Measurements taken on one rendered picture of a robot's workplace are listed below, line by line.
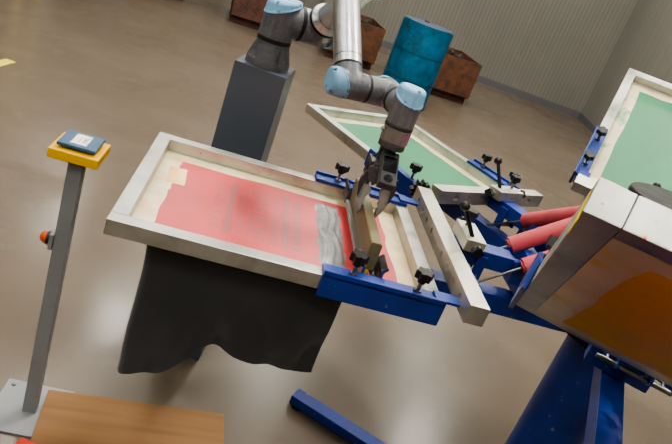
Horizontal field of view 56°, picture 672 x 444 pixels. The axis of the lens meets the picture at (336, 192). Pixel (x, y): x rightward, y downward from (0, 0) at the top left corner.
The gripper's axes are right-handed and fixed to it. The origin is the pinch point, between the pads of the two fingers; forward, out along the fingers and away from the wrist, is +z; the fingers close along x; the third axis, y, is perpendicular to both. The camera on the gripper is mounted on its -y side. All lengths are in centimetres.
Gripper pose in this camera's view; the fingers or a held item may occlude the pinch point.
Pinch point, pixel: (367, 212)
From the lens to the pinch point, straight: 169.3
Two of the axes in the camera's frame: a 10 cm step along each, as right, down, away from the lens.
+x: -9.4, -2.7, -1.8
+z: -3.2, 8.7, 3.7
